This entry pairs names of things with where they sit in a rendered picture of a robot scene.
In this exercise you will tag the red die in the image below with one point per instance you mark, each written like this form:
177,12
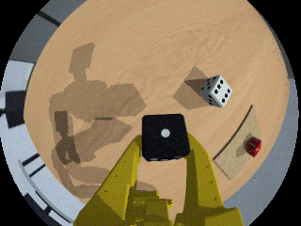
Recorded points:
253,146

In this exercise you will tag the tan textured mat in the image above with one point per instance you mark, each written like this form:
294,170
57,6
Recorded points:
234,157

